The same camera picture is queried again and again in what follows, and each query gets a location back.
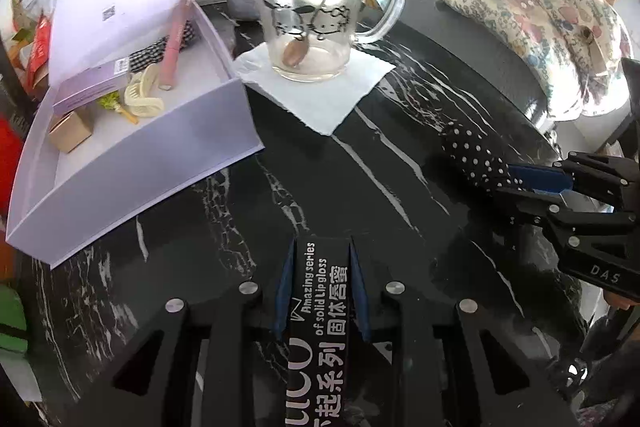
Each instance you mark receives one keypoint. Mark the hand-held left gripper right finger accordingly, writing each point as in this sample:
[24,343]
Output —
[361,302]

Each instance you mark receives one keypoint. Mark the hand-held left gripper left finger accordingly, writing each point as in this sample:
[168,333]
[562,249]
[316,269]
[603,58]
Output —
[281,302]

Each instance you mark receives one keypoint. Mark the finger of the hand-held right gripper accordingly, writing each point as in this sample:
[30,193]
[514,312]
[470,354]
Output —
[575,222]
[545,179]

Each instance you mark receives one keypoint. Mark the black lip gloss box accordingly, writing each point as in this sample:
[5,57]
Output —
[320,332]

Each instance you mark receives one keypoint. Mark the black polka dot scrunchie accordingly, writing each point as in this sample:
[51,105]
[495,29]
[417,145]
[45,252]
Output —
[475,152]

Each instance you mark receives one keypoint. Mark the white gift box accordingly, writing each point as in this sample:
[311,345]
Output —
[150,172]

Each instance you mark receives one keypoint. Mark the cream hair clip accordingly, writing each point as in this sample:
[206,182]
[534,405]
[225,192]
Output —
[142,99]

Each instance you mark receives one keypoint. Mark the gold cardboard box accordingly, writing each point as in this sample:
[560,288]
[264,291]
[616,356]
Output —
[70,132]

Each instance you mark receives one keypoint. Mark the dusty pink lipstick tube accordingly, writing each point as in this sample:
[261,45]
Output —
[175,42]

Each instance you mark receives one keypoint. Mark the black white gingham scrunchie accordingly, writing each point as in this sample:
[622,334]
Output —
[150,52]

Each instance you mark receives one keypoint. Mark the purple slim box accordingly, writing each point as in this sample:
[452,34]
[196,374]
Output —
[90,87]

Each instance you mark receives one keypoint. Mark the person's right hand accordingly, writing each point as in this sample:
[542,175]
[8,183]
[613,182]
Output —
[619,302]

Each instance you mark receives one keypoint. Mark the floral cushion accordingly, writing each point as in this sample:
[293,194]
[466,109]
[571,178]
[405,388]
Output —
[540,37]

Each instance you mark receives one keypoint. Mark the white paper napkin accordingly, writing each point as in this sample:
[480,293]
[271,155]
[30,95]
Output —
[320,102]

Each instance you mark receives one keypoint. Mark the black jar green label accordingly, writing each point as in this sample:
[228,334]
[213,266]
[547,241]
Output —
[12,317]

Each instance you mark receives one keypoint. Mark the small orange jar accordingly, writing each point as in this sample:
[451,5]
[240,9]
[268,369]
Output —
[5,262]

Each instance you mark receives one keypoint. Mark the cartoon print glass mug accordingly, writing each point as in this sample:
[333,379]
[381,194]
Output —
[310,7]

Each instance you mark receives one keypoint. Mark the red canister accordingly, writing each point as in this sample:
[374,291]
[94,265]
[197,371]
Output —
[10,162]

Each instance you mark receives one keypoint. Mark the red snack bag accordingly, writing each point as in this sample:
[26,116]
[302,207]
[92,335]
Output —
[39,52]

